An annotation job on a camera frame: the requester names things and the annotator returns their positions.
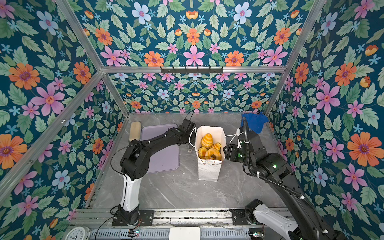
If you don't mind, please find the yellow striped croissant bread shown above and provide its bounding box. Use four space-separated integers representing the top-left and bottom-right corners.
201 133 214 149

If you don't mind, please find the white cartoon paper bag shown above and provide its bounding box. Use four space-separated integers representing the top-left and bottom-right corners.
189 126 240 182

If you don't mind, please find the ribbed spiral bread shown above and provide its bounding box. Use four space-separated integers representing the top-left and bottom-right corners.
212 143 222 151

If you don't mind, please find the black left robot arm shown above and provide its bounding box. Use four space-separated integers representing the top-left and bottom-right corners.
112 119 196 227

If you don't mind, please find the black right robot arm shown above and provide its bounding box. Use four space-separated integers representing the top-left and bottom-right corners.
224 117 346 240

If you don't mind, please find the lilac plastic tray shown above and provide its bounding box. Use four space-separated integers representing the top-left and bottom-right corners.
140 123 181 174

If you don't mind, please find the blue cap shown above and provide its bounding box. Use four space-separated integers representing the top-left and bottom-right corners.
242 113 269 134

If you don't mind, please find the round white gauge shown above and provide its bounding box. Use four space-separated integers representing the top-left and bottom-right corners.
64 227 91 240

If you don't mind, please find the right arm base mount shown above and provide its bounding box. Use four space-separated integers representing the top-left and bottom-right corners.
230 199 273 226

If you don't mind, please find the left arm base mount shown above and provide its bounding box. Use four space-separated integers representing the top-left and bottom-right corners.
112 205 155 227

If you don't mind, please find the black hook rail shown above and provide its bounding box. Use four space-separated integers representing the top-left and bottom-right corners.
160 67 224 74

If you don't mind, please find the white box on rail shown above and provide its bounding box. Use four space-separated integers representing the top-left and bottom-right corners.
169 227 201 240

